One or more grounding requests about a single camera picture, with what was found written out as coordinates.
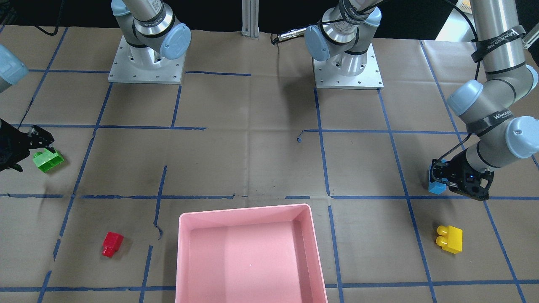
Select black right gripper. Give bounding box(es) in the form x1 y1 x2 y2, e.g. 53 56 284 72
0 119 56 172

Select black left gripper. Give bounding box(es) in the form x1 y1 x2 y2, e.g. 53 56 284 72
431 151 494 201

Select blue toy block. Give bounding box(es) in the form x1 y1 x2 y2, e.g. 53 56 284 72
429 165 447 195

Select green toy block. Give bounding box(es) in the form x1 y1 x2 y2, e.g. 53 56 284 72
32 149 65 173

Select yellow toy block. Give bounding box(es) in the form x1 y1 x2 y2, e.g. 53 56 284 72
435 226 463 254

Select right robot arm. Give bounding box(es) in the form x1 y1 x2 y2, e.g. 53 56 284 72
0 0 191 171

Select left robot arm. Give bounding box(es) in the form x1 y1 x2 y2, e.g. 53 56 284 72
304 0 538 201

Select pink plastic box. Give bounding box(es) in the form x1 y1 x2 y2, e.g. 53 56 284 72
175 204 328 303

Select red toy block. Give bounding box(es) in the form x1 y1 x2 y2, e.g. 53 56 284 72
101 231 124 258

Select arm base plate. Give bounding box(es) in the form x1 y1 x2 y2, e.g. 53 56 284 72
108 36 187 85
312 44 384 90

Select aluminium frame post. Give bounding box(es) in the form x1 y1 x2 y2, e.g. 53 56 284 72
241 0 259 40

